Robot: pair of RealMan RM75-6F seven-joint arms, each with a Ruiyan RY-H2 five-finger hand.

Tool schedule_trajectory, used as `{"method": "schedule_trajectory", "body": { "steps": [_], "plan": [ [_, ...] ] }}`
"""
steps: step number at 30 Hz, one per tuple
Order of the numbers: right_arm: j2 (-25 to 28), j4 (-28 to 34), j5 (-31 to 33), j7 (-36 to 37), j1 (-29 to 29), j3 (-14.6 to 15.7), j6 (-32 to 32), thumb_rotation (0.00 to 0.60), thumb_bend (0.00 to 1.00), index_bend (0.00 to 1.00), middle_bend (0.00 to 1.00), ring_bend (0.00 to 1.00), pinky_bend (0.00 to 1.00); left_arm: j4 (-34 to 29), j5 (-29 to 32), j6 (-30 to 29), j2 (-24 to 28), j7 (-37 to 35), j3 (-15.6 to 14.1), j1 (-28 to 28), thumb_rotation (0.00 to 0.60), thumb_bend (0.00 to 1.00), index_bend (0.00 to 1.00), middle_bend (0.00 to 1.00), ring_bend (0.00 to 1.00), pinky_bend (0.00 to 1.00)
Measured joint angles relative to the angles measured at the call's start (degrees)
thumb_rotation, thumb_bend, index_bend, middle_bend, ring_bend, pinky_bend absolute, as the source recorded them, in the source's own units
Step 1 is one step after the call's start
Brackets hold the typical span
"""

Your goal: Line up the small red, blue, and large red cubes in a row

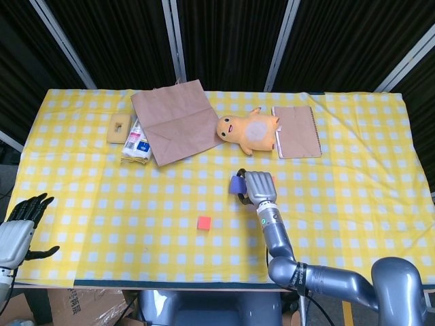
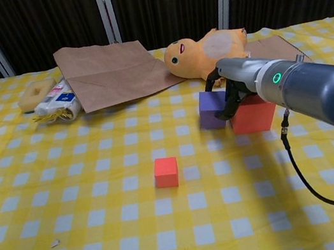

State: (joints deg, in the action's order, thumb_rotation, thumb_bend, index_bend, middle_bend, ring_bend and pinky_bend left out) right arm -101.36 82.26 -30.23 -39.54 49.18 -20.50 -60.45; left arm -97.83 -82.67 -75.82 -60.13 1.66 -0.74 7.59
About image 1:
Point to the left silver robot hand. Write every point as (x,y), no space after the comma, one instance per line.
(13,237)

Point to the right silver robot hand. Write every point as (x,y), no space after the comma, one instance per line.
(260,186)

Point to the purple foam cube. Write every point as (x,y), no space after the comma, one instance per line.
(236,185)

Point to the small red foam cube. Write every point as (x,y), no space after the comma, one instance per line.
(204,223)

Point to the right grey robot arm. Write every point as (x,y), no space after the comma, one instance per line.
(282,244)

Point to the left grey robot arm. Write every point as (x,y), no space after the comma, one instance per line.
(4,282)

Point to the orange plush toy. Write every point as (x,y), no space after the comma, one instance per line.
(253,132)

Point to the brown spiral notebook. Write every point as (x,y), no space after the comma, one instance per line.
(299,132)

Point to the brown cardboard box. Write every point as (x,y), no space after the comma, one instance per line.
(68,307)

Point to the brown paper bag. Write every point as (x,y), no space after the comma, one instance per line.
(173,122)

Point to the yellow checkered tablecloth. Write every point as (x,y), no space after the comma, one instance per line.
(136,210)

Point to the yellow shredded paper bundle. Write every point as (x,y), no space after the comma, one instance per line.
(132,160)

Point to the grey robot torso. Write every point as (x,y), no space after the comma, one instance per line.
(210,307)

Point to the white plastic package blue label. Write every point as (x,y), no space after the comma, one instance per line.
(136,142)

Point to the yellow sponge with hole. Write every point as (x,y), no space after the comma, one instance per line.
(112,134)

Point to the white partition post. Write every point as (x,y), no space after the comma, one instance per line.
(282,44)
(408,57)
(175,40)
(10,139)
(64,44)

